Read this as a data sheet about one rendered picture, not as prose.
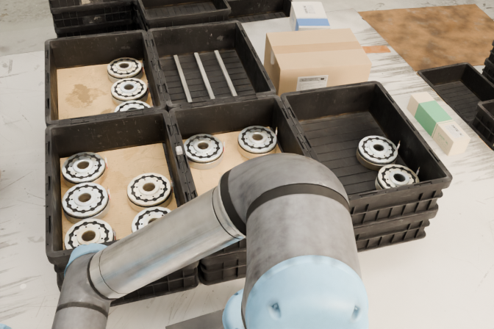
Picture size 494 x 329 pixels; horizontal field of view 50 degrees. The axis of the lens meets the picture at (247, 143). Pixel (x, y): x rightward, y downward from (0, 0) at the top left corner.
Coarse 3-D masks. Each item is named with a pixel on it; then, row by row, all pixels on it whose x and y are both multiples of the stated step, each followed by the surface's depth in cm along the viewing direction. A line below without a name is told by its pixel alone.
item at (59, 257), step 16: (144, 112) 133; (160, 112) 133; (48, 128) 127; (64, 128) 128; (48, 144) 123; (176, 144) 125; (48, 160) 119; (176, 160) 123; (48, 176) 115; (48, 192) 112; (48, 208) 109; (48, 224) 106; (48, 240) 103; (48, 256) 100; (64, 256) 101
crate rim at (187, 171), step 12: (264, 96) 140; (276, 96) 140; (180, 108) 135; (192, 108) 135; (204, 108) 136; (288, 120) 133; (180, 144) 125; (300, 144) 127; (180, 156) 122; (192, 180) 116; (192, 192) 114
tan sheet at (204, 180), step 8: (216, 136) 142; (224, 136) 143; (232, 136) 143; (232, 144) 140; (224, 152) 138; (232, 152) 138; (280, 152) 139; (224, 160) 136; (232, 160) 136; (240, 160) 136; (192, 168) 133; (216, 168) 133; (224, 168) 134; (200, 176) 131; (208, 176) 131; (216, 176) 131; (200, 184) 129; (208, 184) 129; (216, 184) 129; (200, 192) 127
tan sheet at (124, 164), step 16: (160, 144) 139; (64, 160) 133; (112, 160) 134; (128, 160) 134; (144, 160) 134; (160, 160) 135; (112, 176) 130; (128, 176) 130; (64, 192) 125; (112, 192) 126; (112, 208) 122; (128, 208) 123; (64, 224) 118; (112, 224) 119; (128, 224) 119; (64, 240) 115
